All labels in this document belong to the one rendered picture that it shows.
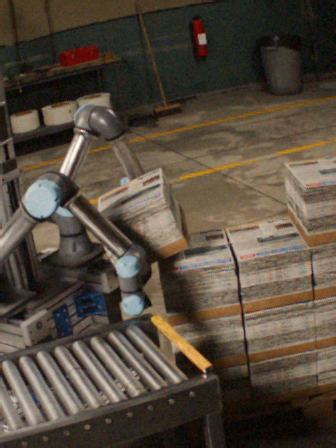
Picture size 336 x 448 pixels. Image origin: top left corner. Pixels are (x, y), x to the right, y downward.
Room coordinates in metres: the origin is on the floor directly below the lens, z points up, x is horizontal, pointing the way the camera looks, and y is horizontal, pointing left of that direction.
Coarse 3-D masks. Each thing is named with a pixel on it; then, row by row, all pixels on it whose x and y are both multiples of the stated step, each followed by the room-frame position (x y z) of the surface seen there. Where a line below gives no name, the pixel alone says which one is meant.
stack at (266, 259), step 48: (192, 240) 3.05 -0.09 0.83; (240, 240) 2.97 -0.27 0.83; (288, 240) 2.89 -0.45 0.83; (192, 288) 2.77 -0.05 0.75; (240, 288) 2.78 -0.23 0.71; (288, 288) 2.78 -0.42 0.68; (192, 336) 2.77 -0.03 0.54; (240, 336) 2.77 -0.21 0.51; (288, 336) 2.78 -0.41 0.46; (240, 384) 2.78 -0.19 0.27; (288, 384) 2.78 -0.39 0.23; (192, 432) 2.77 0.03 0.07; (240, 432) 2.77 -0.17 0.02
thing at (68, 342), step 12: (120, 324) 2.45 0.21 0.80; (132, 324) 2.44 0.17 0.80; (144, 324) 2.45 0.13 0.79; (72, 336) 2.40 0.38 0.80; (84, 336) 2.39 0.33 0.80; (156, 336) 2.46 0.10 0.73; (24, 348) 2.35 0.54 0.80; (36, 348) 2.34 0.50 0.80; (48, 348) 2.34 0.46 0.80; (0, 360) 2.28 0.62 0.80; (12, 360) 2.29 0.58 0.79; (36, 360) 2.32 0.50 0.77; (0, 372) 2.27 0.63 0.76
